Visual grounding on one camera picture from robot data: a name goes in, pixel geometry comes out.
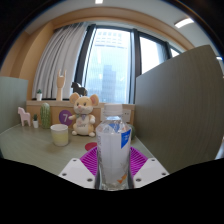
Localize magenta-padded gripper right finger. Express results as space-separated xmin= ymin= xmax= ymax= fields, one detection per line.
xmin=128 ymin=146 xmax=170 ymax=190

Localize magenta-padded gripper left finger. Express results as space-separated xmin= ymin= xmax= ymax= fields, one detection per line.
xmin=58 ymin=146 xmax=99 ymax=190

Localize clear plastic water bottle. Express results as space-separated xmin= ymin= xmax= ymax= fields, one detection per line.
xmin=95 ymin=103 xmax=133 ymax=192

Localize flat round red coaster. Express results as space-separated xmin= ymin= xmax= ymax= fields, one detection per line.
xmin=84 ymin=142 xmax=98 ymax=152

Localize translucent white plastic cup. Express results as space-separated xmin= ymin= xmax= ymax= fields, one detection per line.
xmin=50 ymin=123 xmax=70 ymax=147

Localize round purple number sticker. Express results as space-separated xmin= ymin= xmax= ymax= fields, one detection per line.
xmin=58 ymin=109 xmax=74 ymax=127

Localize cream plush mouse toy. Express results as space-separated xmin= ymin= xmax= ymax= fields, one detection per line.
xmin=68 ymin=92 xmax=100 ymax=138

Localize small plant in white pot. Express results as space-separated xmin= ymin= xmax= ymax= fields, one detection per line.
xmin=32 ymin=113 xmax=40 ymax=129
xmin=35 ymin=88 xmax=44 ymax=102

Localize tall green cactus ornament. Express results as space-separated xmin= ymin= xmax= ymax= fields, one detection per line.
xmin=39 ymin=102 xmax=52 ymax=130

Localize grey-green desk partition panel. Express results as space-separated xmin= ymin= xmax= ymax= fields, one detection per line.
xmin=0 ymin=76 xmax=29 ymax=134
xmin=133 ymin=44 xmax=224 ymax=174

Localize wooden desk ledge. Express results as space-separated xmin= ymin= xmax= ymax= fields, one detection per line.
xmin=25 ymin=99 xmax=136 ymax=129

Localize pink horse figurine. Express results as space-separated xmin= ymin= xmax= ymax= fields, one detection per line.
xmin=17 ymin=106 xmax=32 ymax=127

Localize dark horse figurine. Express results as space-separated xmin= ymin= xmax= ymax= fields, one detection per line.
xmin=70 ymin=81 xmax=89 ymax=97

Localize wooden hand model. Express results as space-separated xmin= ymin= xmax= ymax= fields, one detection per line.
xmin=55 ymin=69 xmax=67 ymax=102

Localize white pleated curtain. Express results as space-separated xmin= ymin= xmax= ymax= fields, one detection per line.
xmin=31 ymin=22 xmax=89 ymax=100

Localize dark-framed window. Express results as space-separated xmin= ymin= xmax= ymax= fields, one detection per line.
xmin=73 ymin=23 xmax=183 ymax=104

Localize ceiling lights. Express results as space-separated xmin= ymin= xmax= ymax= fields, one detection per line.
xmin=94 ymin=0 xmax=224 ymax=62

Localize white wall socket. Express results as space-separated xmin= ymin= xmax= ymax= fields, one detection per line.
xmin=121 ymin=108 xmax=132 ymax=124

